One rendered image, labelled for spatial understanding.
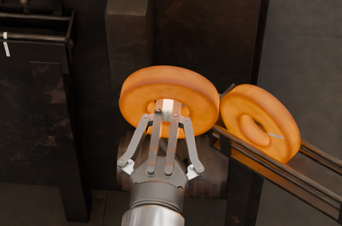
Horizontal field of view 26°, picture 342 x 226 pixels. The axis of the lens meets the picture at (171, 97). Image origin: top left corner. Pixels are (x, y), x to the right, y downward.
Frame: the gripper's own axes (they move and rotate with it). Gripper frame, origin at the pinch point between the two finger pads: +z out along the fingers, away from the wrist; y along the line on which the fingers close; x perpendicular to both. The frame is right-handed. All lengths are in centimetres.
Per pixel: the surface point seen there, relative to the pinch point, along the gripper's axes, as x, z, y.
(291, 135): -9.6, 1.2, 20.1
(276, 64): -88, 78, 25
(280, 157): -15.4, 0.4, 19.0
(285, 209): -85, 27, 28
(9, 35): -14.0, 21.3, -32.6
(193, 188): -35.8, 4.0, 4.3
